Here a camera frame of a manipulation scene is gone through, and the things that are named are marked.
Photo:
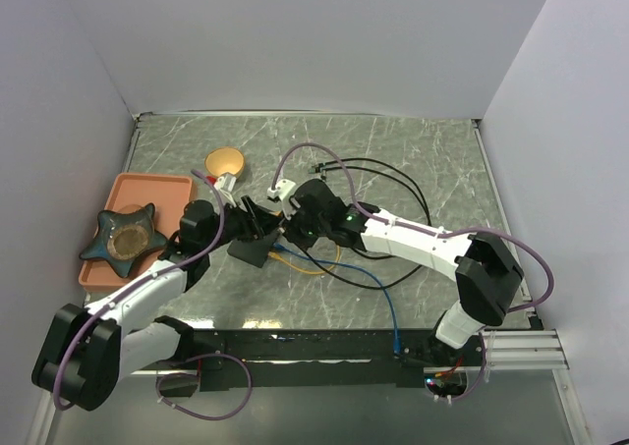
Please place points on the dark blue star dish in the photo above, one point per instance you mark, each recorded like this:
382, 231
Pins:
122, 239

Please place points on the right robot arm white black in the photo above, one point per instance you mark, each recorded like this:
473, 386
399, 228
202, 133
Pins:
484, 270

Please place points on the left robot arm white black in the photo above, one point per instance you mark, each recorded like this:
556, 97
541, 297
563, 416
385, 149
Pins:
87, 350

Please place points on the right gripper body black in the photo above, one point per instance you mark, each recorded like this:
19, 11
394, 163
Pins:
307, 230

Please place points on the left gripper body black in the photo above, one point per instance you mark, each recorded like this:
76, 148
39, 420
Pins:
235, 226

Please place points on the aluminium frame rail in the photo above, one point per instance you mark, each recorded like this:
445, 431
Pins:
524, 350

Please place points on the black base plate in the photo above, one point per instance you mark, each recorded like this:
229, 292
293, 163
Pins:
302, 358

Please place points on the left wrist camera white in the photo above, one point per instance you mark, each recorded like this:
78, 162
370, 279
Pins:
225, 184

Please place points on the yellow wooden bowl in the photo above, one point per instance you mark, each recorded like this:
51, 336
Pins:
225, 160

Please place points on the black network switch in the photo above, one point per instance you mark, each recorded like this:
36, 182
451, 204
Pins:
254, 253

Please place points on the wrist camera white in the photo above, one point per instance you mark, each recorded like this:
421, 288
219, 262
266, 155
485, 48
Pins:
225, 184
281, 191

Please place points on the pink plastic tray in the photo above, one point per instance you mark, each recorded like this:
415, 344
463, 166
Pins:
169, 194

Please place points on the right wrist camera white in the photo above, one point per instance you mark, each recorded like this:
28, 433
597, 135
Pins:
281, 191

